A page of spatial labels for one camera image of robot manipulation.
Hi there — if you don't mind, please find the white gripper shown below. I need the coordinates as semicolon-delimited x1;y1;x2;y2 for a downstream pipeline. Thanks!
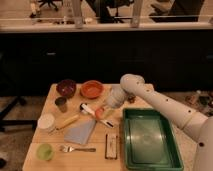
101;85;127;119

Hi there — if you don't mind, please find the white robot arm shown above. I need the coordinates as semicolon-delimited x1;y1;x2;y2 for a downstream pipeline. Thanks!
105;74;213;171

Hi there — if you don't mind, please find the small metal cup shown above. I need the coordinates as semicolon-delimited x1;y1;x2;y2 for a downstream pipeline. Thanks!
55;97;67;113

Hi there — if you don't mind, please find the white plastic cup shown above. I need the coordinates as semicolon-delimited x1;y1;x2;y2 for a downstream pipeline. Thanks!
37;114;55;132

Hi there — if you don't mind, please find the orange bowl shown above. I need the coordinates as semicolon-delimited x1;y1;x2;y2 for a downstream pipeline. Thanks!
80;80;103;99

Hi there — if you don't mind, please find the dark grape bunch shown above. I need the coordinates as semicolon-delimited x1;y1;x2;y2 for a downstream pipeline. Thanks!
128;95;136;103

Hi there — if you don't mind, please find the black rectangular case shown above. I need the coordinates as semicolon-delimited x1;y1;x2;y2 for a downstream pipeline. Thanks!
105;133;117;160

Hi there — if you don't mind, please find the grey blue cloth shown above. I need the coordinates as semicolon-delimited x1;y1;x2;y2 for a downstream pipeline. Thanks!
64;119;96;145

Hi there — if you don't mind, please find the dark brown bowl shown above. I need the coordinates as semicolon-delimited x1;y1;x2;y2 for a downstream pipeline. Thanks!
56;79;77;98

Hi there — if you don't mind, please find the green plastic tray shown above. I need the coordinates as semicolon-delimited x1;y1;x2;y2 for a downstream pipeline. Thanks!
122;108;184;171

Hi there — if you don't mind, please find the metal fork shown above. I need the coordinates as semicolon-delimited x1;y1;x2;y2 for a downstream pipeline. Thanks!
60;145;96;153

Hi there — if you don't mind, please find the black office chair base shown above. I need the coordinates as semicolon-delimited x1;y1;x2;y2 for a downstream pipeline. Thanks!
0;96;38;133

